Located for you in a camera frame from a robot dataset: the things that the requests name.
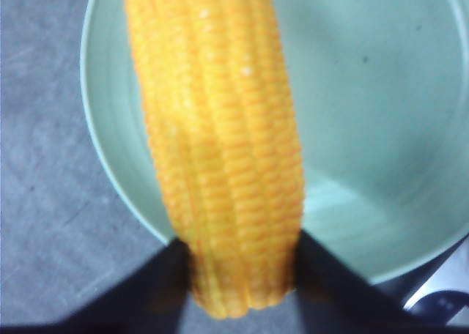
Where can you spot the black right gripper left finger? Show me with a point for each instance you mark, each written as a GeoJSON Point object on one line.
{"type": "Point", "coordinates": [150, 300]}

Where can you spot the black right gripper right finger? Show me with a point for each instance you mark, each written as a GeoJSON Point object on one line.
{"type": "Point", "coordinates": [332, 298]}

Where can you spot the yellow corn cob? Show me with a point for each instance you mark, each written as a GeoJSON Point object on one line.
{"type": "Point", "coordinates": [221, 128]}

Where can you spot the silver digital kitchen scale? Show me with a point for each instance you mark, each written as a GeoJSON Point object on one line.
{"type": "Point", "coordinates": [442, 299]}

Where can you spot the light green plate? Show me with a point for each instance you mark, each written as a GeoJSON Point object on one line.
{"type": "Point", "coordinates": [381, 99]}

